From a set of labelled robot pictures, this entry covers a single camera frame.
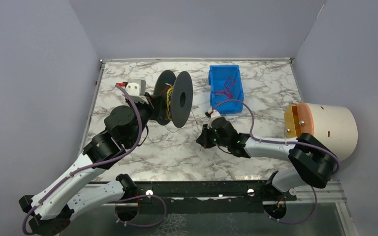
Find yellow wire on spool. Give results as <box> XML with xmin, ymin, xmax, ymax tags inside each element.
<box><xmin>165</xmin><ymin>86</ymin><xmax>174</xmax><ymax>119</ymax></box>

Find red wires in bin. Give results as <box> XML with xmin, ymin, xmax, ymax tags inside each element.
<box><xmin>214</xmin><ymin>77</ymin><xmax>239</xmax><ymax>105</ymax></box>

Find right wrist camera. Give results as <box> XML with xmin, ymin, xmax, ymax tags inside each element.
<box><xmin>205</xmin><ymin>109</ymin><xmax>221</xmax><ymax>129</ymax></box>

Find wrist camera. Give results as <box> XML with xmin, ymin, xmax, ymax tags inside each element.
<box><xmin>205</xmin><ymin>109</ymin><xmax>221</xmax><ymax>129</ymax></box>
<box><xmin>115</xmin><ymin>79</ymin><xmax>149</xmax><ymax>104</ymax></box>

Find white cylinder with orange lid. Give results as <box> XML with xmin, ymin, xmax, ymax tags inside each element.
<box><xmin>284</xmin><ymin>102</ymin><xmax>358</xmax><ymax>161</ymax></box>

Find black round spool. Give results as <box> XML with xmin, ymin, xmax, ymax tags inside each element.
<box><xmin>153</xmin><ymin>70</ymin><xmax>193</xmax><ymax>128</ymax></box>

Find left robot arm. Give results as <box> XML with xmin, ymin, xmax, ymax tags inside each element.
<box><xmin>19</xmin><ymin>92</ymin><xmax>167</xmax><ymax>236</ymax></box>

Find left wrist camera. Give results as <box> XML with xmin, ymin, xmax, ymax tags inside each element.
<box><xmin>115</xmin><ymin>79</ymin><xmax>149</xmax><ymax>104</ymax></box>

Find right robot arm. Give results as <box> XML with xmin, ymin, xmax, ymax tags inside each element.
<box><xmin>196</xmin><ymin>117</ymin><xmax>340</xmax><ymax>193</ymax></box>

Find blue plastic bin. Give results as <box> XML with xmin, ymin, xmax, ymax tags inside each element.
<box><xmin>208</xmin><ymin>65</ymin><xmax>244</xmax><ymax>115</ymax></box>

